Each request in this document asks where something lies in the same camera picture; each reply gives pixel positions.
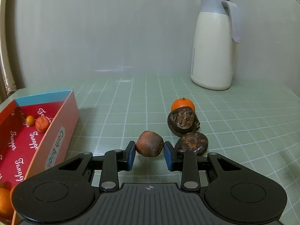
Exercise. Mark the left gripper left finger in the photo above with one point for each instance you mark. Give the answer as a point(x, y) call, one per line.
point(111, 163)

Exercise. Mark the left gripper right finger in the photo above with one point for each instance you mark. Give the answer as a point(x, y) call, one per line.
point(189, 164)

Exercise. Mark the dark mangosteen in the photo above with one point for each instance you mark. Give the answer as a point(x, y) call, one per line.
point(195, 142)
point(182, 121)

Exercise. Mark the dark red round fruit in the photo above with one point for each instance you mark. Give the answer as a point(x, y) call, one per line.
point(149, 144)

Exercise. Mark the red strawberry-like fruit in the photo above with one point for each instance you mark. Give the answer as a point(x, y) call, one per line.
point(42, 123)

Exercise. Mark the small kumquat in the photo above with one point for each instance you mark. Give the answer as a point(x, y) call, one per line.
point(30, 120)

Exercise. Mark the large front orange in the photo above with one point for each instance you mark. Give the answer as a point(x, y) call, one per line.
point(6, 207)

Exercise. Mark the green grid table mat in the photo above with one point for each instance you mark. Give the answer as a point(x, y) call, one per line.
point(253, 135)

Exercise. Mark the colourful cardboard box tray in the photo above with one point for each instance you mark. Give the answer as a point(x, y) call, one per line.
point(24, 151)

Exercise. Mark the beige satin curtain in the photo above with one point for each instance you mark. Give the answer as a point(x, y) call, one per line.
point(8, 86)

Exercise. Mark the white thermos jug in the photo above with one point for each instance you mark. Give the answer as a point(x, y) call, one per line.
point(218, 30)

